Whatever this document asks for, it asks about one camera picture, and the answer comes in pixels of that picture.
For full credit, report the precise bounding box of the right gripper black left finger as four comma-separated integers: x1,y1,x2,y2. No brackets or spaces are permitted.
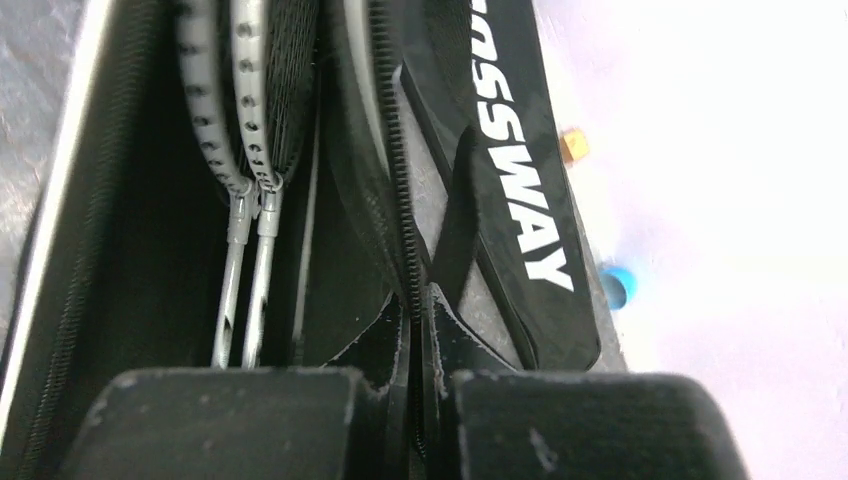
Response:
56,291,412,480

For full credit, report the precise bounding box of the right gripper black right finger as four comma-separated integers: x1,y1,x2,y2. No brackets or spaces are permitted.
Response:
423,284,750,480

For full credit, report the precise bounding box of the black sport racket bag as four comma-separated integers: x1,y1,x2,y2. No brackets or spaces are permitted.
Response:
1,1,421,479

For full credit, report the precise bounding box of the white frame racket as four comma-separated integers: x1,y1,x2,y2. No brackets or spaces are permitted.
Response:
230,1,319,368

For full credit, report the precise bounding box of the black white shaft racket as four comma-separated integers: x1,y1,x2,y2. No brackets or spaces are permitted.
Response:
176,0,257,369

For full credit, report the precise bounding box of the black crossway racket bag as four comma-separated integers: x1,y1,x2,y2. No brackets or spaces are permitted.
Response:
401,1,601,371

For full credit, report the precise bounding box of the blue cylinder block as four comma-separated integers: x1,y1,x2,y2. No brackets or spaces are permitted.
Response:
599,266,638,311

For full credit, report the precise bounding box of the wooden cube back wall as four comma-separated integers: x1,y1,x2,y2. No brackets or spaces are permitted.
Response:
560,128,590,165

